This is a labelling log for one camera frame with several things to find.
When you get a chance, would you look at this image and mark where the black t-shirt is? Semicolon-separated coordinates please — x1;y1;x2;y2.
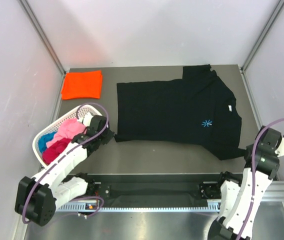
115;65;245;161

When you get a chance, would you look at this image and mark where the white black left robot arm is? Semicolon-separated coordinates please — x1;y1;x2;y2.
14;115;115;227

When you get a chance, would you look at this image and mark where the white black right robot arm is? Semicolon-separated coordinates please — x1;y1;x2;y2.
207;127;282;240

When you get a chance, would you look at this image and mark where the pink t-shirt in basket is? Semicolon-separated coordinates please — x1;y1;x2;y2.
46;118;86;148

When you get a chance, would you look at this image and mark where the white plastic laundry basket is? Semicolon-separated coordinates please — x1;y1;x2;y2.
32;104;103;168

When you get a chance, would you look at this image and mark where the magenta t-shirt in basket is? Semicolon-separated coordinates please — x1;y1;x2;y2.
42;138;72;165

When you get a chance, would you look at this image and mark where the blue t-shirt in basket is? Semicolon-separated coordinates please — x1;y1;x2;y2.
38;131;57;154

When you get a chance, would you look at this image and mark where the folded orange t-shirt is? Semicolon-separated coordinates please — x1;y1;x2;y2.
60;70;103;100

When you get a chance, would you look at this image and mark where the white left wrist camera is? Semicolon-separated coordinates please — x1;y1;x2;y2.
81;112;94;127

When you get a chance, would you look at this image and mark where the slotted grey cable duct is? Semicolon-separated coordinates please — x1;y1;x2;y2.
57;201;221;213

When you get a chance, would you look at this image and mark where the right aluminium frame post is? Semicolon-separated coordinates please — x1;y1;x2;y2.
239;0;284;73

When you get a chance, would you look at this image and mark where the aluminium frame post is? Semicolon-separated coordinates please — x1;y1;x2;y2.
239;0;284;73
17;0;66;76

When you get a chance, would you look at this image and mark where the left aluminium frame post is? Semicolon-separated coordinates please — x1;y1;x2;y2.
17;0;66;76

